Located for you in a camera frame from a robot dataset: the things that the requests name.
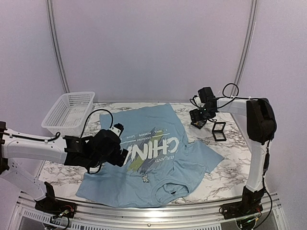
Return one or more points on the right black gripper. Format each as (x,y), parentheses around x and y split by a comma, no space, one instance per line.
(195,117)

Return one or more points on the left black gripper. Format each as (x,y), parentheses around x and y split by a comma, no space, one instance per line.
(114,160)

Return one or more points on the light blue printed t-shirt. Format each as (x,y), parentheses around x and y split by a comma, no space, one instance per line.
(158,146)

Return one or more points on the white perforated plastic basket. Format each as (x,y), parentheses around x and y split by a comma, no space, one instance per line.
(68,114)

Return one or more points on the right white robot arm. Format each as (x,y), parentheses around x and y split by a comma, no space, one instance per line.
(261,128)

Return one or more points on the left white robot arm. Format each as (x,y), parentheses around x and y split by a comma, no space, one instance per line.
(87,152)

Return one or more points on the open black brooch box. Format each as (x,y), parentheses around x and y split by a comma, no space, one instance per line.
(199,124)

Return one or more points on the black square box lid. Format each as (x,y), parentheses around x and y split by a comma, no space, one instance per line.
(218,131)

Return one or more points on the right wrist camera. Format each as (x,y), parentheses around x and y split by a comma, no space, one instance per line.
(195,100)

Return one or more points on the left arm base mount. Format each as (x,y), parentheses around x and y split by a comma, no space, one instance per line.
(51,205)

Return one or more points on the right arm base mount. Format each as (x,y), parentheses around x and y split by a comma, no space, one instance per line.
(248,205)

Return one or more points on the right wall aluminium profile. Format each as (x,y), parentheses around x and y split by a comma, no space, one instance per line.
(248,40)

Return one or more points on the wall aluminium profile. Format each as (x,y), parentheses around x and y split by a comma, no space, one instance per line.
(55,45)
(248,40)

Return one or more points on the aluminium front rail frame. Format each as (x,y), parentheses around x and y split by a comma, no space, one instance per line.
(92,216)

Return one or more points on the left wall aluminium profile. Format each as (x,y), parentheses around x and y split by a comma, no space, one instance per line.
(55,45)

